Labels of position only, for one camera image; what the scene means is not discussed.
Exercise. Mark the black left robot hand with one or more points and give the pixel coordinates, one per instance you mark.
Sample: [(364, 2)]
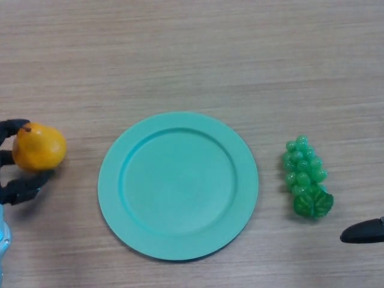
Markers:
[(22, 187)]

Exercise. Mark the yellow pear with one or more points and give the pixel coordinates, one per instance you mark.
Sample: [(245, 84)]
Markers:
[(40, 148)]

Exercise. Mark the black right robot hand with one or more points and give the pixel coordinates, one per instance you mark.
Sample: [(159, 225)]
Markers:
[(363, 232)]

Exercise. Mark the green grape bunch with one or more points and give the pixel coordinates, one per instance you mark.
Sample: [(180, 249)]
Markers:
[(303, 177)]

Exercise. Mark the green round plate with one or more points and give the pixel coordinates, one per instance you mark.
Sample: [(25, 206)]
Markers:
[(180, 189)]

